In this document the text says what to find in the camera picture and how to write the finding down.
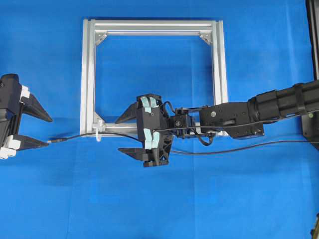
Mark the silver aluminium extrusion frame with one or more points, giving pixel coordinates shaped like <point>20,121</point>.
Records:
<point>95,31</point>

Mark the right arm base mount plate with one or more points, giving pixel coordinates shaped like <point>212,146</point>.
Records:
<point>310,126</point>

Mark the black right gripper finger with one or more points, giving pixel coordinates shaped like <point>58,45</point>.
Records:
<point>129,114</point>
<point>139,154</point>

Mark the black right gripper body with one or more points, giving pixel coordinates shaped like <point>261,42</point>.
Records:
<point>152,122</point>

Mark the white string loop clip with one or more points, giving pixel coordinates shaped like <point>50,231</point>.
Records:
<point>99,128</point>

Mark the black vertical rail right edge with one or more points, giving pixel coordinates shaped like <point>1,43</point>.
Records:
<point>313,20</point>

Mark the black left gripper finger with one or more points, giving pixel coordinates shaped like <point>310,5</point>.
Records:
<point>25,142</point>
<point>32,107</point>

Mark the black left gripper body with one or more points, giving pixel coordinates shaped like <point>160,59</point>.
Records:
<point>10,113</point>

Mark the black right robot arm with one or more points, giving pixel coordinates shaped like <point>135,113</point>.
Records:
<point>243,119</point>

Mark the yellow object bottom right corner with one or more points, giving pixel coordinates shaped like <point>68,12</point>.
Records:
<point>315,230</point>

